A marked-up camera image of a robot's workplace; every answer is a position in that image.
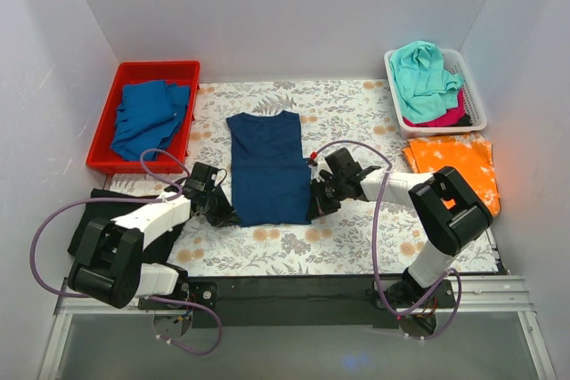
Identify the dark blue t shirt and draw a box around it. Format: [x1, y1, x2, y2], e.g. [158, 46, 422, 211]
[226, 111, 311, 227]

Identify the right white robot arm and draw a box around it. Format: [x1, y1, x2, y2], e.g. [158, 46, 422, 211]
[306, 148, 493, 314]

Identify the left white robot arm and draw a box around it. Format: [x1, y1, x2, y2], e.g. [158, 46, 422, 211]
[68, 162, 240, 309]

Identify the floral table mat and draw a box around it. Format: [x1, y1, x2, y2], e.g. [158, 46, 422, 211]
[84, 79, 500, 278]

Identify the black folded shirt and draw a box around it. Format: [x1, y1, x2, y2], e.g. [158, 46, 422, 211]
[68, 189, 184, 263]

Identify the blue shirt in red bin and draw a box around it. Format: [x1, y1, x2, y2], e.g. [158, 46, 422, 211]
[110, 80, 191, 162]

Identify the red plastic bin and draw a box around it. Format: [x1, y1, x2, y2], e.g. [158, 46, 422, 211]
[85, 61, 200, 174]

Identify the teal t shirt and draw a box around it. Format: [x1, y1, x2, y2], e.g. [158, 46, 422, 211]
[388, 41, 464, 125]

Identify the magenta shirt in basket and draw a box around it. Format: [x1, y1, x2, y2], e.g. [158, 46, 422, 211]
[415, 89, 466, 127]

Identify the orange tie-dye folded shirt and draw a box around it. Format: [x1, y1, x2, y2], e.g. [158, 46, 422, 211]
[403, 133, 501, 217]

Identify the white plastic basket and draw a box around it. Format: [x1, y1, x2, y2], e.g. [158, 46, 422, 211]
[384, 48, 487, 140]

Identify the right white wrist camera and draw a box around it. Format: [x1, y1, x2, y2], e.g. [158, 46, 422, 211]
[307, 151, 332, 182]

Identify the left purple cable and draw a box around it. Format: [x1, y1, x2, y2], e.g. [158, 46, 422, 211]
[29, 148, 224, 357]

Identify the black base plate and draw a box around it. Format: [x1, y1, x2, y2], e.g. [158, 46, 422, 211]
[137, 273, 458, 330]

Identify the aluminium mounting rail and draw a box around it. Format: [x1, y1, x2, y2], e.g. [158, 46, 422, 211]
[40, 275, 555, 379]

